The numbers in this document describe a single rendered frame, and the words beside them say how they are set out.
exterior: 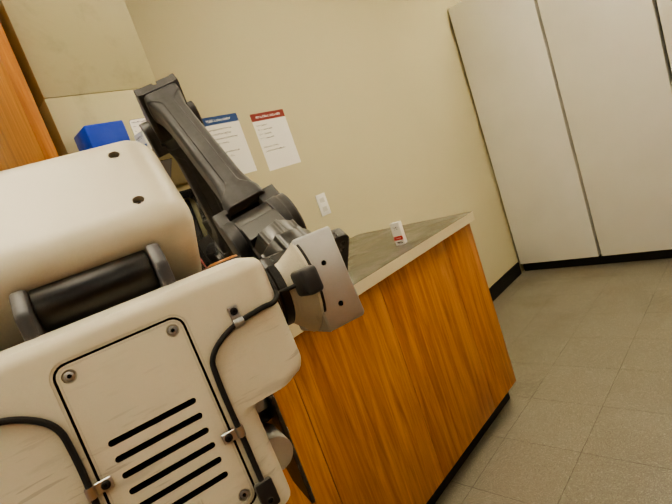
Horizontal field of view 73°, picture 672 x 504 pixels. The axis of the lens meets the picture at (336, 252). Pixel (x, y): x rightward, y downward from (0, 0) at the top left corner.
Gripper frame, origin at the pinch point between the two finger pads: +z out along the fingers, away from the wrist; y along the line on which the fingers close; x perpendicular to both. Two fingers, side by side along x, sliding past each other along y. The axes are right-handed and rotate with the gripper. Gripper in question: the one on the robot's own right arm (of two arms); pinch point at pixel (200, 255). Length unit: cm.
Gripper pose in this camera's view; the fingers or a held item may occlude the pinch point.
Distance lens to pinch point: 141.3
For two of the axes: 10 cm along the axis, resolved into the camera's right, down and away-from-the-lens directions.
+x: -5.7, 5.2, -6.4
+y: -4.5, -8.5, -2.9
